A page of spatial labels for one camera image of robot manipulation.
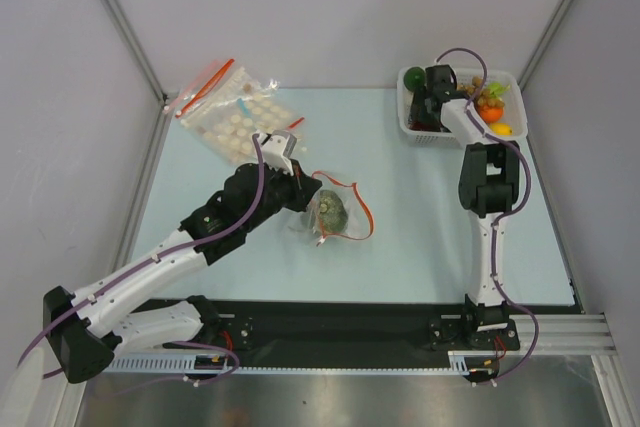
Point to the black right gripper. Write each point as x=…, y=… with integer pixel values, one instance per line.
x=425, y=110

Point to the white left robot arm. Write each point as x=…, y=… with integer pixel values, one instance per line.
x=88, y=328

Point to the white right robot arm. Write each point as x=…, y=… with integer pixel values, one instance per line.
x=488, y=189

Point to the green lime ball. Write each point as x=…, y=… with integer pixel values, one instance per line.
x=414, y=78

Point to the green netted melon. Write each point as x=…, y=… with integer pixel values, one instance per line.
x=327, y=214

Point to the yellow lemon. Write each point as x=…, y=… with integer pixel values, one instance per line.
x=501, y=129

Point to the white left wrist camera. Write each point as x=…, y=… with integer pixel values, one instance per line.
x=276, y=148

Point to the white plastic fruit basket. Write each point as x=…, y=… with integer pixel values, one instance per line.
x=466, y=127

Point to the clear zip bag red zipper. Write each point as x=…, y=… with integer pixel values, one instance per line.
x=361, y=224

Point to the white slotted cable duct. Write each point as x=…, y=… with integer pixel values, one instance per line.
x=195, y=363

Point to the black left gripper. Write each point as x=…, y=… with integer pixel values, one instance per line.
x=302, y=186

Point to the orange tangerine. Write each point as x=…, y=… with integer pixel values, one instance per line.
x=490, y=113

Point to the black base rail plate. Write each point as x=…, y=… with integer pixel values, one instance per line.
x=348, y=329

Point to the green leafy vegetable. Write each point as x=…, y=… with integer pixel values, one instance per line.
x=497, y=89

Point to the polka dot zip bags pile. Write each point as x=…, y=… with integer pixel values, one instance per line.
x=237, y=107

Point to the clear bag with red zipper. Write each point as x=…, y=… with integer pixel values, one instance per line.
x=206, y=80

